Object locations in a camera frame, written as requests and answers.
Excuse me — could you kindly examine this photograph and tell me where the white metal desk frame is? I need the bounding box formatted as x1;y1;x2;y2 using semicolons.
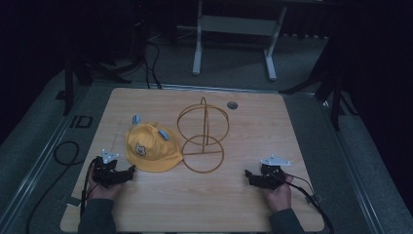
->
192;0;288;82

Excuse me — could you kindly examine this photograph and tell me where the yellow child's hat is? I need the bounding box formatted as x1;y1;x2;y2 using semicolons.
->
125;114;185;174

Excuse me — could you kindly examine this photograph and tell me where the person's right hand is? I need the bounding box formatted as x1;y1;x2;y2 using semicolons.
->
260;174;294;214

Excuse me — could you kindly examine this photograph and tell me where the grey tape strip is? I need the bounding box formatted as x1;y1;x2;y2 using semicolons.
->
65;196;82;209

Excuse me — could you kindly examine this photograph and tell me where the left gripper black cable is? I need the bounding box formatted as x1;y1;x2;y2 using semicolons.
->
79;158;99;217

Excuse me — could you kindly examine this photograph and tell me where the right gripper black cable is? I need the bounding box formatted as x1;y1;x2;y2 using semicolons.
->
283;173;336;234

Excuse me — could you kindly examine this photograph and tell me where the black cable on floor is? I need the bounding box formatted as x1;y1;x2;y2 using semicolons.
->
24;140;81;234

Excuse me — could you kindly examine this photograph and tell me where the person's left hand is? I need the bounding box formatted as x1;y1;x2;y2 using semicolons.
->
85;164;126;202

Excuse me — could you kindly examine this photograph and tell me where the thin black hanging cable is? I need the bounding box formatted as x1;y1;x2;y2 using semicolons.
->
142;41;164;91

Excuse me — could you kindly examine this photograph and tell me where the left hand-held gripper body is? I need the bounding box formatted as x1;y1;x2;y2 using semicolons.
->
92;148;126;190

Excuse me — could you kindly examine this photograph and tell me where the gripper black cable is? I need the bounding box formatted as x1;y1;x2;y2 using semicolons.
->
283;173;336;234
79;158;99;217

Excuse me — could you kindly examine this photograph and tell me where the black metal stand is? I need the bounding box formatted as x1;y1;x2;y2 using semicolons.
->
56;48;132;117
278;38;359;132

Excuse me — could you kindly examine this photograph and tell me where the gold wire hat stand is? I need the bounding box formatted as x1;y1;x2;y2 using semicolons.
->
176;96;231;175

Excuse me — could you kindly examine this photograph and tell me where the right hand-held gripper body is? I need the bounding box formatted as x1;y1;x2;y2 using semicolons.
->
258;153;292;191

